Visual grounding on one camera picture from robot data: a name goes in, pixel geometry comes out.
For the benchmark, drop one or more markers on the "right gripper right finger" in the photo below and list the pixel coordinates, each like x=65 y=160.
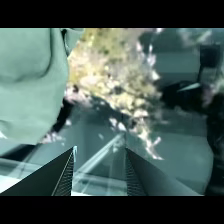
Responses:
x=150 y=180

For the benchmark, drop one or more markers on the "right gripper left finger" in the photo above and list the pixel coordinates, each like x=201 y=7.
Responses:
x=50 y=180

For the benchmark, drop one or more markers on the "pale green shirt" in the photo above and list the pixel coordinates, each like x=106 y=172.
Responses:
x=30 y=83

